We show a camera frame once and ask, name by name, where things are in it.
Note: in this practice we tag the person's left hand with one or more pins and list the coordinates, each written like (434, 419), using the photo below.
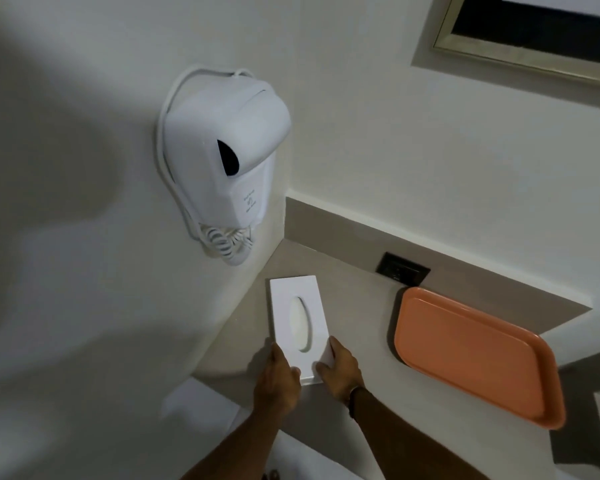
(277, 382)

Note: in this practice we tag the person's left thumb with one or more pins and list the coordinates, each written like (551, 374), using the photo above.
(293, 374)

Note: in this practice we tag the black wrist band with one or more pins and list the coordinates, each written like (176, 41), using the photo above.
(355, 397)

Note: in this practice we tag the white wall hair dryer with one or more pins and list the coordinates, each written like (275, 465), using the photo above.
(220, 149)

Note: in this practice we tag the framed mirror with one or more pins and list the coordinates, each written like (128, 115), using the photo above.
(527, 32)

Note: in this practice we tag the person's right forearm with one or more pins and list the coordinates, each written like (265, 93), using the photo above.
(405, 437)

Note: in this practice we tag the orange plastic tray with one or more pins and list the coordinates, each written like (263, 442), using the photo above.
(475, 359)

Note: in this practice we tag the person's right thumb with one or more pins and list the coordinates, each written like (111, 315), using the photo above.
(325, 367)

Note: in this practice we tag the black wall power outlet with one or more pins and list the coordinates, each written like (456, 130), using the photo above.
(403, 269)

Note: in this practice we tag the person's left forearm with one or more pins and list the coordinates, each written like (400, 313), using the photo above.
(230, 445)

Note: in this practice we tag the white tissue box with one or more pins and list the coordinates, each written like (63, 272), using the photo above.
(296, 324)

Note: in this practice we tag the person's right hand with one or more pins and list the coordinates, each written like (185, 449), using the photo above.
(341, 373)

